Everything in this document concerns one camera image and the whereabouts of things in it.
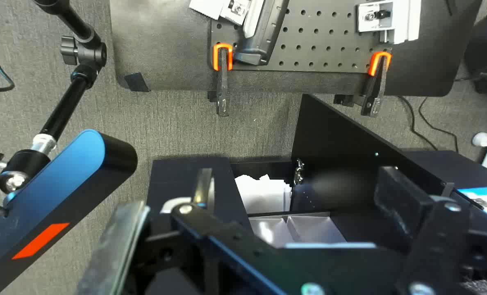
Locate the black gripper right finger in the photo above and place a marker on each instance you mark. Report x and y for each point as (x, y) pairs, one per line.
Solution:
(435, 232)

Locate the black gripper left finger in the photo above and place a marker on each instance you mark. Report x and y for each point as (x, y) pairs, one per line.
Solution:
(248, 255)

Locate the black cabinet door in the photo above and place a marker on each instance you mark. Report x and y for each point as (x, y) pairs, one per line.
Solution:
(340, 160)

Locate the grey robot base stand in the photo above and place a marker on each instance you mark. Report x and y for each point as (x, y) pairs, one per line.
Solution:
(164, 44)

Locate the white trash bag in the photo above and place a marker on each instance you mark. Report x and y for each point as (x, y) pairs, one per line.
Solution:
(264, 193)

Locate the right orange black clamp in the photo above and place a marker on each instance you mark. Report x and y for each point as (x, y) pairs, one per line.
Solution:
(369, 98)

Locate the orange black clamp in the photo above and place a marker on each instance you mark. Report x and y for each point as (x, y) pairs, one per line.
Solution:
(222, 64)
(369, 98)

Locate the left orange black clamp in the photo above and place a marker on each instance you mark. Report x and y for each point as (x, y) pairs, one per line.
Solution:
(222, 64)

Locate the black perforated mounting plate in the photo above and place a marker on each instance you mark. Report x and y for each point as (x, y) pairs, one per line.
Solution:
(301, 36)

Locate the blue black camera bar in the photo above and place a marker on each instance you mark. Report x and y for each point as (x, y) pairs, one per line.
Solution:
(66, 190)

